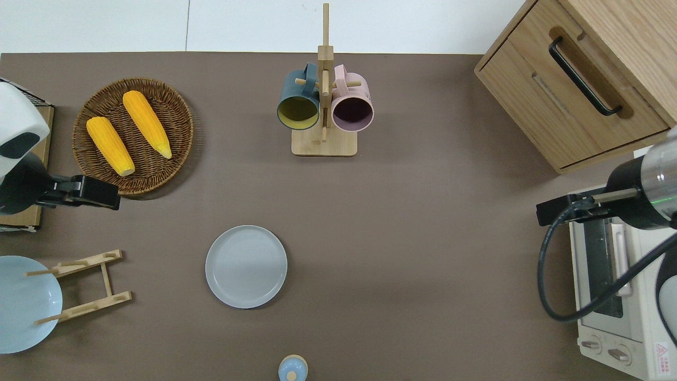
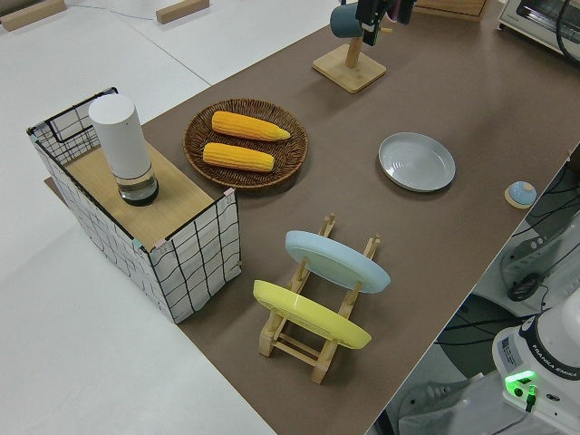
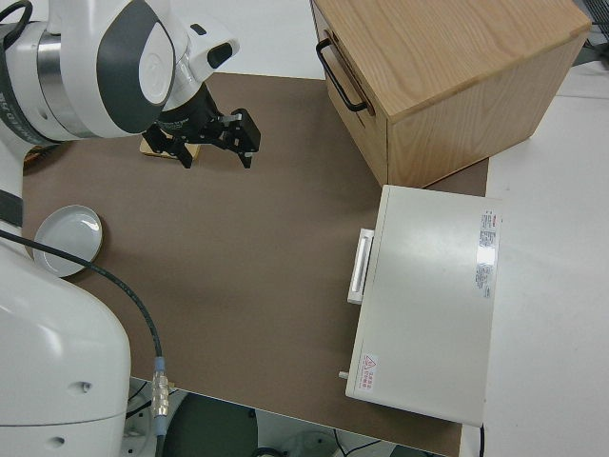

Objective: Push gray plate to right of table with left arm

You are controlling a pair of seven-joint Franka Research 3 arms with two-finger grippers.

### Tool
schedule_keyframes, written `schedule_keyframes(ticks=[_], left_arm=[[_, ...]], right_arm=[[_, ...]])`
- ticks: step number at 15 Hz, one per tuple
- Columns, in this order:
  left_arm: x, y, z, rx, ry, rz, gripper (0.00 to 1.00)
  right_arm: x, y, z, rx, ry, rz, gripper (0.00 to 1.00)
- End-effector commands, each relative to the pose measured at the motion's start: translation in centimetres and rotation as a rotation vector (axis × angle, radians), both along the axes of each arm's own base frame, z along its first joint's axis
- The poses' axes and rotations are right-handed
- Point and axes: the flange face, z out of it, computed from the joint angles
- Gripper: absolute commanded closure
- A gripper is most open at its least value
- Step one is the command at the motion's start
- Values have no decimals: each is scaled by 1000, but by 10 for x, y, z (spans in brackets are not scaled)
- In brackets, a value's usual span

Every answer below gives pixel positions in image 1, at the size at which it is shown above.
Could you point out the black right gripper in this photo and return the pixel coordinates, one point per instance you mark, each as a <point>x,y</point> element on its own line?
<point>629,203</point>

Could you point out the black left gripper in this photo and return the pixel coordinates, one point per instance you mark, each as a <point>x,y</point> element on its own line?
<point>24,190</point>

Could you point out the gray plate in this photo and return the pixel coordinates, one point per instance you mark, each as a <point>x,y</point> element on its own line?
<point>246,267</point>

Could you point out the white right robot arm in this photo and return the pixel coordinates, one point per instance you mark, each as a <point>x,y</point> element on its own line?
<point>664,169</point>

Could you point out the wooden plate rack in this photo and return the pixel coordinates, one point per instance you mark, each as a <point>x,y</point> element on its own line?
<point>95,306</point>

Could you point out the light blue plate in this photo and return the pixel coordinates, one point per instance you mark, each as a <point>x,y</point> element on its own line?
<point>21,312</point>

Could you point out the yellow corn cob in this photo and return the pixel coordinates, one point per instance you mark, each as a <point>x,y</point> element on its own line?
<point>147,123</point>
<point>110,145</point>

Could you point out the brown flat box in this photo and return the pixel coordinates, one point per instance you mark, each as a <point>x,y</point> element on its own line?
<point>47,137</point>

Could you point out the brown wicker basket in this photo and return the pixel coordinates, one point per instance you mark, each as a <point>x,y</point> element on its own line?
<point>177,127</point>

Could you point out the wooden drawer cabinet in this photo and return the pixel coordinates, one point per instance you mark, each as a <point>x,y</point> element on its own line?
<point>529,95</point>

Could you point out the white oven knob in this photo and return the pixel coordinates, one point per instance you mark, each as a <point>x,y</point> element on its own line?
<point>618,354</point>
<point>591,345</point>

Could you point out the white toaster oven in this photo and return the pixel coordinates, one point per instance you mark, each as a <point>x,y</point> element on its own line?
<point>642,344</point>

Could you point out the brown table mat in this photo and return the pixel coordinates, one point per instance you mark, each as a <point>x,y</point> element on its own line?
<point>423,238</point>

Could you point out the teal mug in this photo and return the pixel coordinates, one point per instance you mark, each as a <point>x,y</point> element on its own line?
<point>298,111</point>

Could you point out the pink mug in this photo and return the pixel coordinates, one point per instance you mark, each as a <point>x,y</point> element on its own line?
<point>353,114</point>

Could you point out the wooden mug tree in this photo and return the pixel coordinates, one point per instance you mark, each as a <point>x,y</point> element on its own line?
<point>323,143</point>

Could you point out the light blue lidded jar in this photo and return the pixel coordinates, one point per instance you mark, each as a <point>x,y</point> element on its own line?
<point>292,369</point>

